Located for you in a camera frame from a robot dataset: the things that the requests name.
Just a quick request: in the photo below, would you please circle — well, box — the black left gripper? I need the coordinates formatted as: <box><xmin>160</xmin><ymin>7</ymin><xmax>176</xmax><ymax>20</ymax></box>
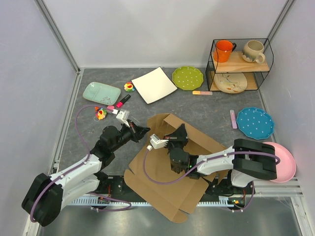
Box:
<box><xmin>111</xmin><ymin>119</ymin><xmax>151</xmax><ymax>152</ymax></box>

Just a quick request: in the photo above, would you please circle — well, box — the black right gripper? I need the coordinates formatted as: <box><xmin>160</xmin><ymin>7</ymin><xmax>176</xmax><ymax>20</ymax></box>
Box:
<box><xmin>162</xmin><ymin>123</ymin><xmax>189</xmax><ymax>151</ymax></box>

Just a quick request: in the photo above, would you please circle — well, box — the brown cardboard box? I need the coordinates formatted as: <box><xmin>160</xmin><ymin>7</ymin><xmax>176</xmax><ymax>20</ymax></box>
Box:
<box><xmin>124</xmin><ymin>114</ymin><xmax>226</xmax><ymax>223</ymax></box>

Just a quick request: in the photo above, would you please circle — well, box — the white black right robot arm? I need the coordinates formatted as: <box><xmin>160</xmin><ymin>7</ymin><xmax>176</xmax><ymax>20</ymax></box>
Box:
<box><xmin>163</xmin><ymin>124</ymin><xmax>280</xmax><ymax>194</ymax></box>

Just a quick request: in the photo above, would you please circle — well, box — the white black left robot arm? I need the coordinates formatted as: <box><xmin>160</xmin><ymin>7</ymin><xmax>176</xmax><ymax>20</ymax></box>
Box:
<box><xmin>22</xmin><ymin>120</ymin><xmax>150</xmax><ymax>227</ymax></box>

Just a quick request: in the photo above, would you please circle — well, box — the pink black highlighter marker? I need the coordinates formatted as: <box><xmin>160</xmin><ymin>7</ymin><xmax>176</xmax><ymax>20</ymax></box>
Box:
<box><xmin>116</xmin><ymin>94</ymin><xmax>131</xmax><ymax>108</ymax></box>

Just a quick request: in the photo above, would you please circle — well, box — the pink eraser block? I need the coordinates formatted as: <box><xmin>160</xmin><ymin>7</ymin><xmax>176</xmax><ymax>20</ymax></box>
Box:
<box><xmin>106</xmin><ymin>106</ymin><xmax>115</xmax><ymax>111</ymax></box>

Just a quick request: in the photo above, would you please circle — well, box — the orange pink pastel highlighter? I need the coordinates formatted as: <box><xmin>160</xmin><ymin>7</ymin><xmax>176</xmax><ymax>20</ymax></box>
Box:
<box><xmin>192</xmin><ymin>90</ymin><xmax>213</xmax><ymax>95</ymax></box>

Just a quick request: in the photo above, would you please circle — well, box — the colourful flower plush toy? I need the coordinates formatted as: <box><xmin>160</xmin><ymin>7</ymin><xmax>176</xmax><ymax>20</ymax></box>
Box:
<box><xmin>124</xmin><ymin>82</ymin><xmax>135</xmax><ymax>92</ymax></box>

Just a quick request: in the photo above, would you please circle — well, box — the white square plate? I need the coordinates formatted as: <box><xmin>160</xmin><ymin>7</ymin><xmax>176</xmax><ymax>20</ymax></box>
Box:
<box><xmin>131</xmin><ymin>67</ymin><xmax>177</xmax><ymax>104</ymax></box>

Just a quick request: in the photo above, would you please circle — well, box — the mint green rectangular tray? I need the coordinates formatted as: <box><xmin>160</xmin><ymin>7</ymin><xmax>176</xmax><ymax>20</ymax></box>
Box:
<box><xmin>83</xmin><ymin>82</ymin><xmax>121</xmax><ymax>105</ymax></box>

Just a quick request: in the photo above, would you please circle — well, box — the lilac highlighter pen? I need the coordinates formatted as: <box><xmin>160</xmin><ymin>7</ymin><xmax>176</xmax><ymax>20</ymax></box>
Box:
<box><xmin>229</xmin><ymin>110</ymin><xmax>237</xmax><ymax>129</ymax></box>

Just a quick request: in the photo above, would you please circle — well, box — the green polka dot plate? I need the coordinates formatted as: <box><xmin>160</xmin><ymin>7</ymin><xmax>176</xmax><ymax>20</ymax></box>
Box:
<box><xmin>172</xmin><ymin>66</ymin><xmax>204</xmax><ymax>90</ymax></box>

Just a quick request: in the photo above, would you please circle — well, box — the blue polka dot plate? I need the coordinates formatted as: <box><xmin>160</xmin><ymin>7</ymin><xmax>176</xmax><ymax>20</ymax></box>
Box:
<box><xmin>236</xmin><ymin>107</ymin><xmax>275</xmax><ymax>140</ymax></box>

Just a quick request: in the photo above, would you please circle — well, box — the cream floral oval plate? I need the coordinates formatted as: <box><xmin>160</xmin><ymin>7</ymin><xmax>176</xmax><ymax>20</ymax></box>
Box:
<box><xmin>214</xmin><ymin>73</ymin><xmax>248</xmax><ymax>94</ymax></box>

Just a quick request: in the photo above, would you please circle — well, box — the orange mug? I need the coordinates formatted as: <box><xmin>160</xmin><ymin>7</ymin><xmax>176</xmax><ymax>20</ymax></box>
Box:
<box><xmin>214</xmin><ymin>40</ymin><xmax>237</xmax><ymax>62</ymax></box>

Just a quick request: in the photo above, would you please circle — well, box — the pink round plate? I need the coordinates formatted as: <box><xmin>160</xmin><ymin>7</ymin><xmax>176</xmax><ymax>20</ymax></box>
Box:
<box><xmin>264</xmin><ymin>142</ymin><xmax>296</xmax><ymax>183</ymax></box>

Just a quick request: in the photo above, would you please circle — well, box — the beige ceramic mug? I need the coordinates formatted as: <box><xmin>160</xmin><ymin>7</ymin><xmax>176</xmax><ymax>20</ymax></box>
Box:
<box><xmin>242</xmin><ymin>40</ymin><xmax>266</xmax><ymax>63</ymax></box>

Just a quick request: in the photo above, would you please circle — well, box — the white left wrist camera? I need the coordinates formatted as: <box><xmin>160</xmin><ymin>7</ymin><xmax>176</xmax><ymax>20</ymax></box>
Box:
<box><xmin>116</xmin><ymin>110</ymin><xmax>130</xmax><ymax>127</ymax></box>

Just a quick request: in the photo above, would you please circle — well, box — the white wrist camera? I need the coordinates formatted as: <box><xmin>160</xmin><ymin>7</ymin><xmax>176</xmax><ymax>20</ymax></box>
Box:
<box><xmin>116</xmin><ymin>110</ymin><xmax>130</xmax><ymax>127</ymax></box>
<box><xmin>147</xmin><ymin>134</ymin><xmax>168</xmax><ymax>151</ymax></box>

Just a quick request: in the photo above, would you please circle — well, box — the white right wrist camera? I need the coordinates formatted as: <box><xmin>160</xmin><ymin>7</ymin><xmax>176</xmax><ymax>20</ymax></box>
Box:
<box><xmin>147</xmin><ymin>134</ymin><xmax>168</xmax><ymax>151</ymax></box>

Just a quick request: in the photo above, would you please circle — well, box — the rainbow flower keychain toy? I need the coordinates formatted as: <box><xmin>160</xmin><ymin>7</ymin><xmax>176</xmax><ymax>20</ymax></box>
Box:
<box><xmin>94</xmin><ymin>106</ymin><xmax>107</xmax><ymax>122</ymax></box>

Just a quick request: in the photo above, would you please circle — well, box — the grey slotted cable duct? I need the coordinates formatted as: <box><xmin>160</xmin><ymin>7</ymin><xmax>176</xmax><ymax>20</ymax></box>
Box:
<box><xmin>69</xmin><ymin>195</ymin><xmax>234</xmax><ymax>207</ymax></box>

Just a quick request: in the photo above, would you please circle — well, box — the black wire wooden shelf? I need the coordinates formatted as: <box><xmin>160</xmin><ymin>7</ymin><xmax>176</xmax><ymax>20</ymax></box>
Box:
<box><xmin>206</xmin><ymin>38</ymin><xmax>274</xmax><ymax>91</ymax></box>

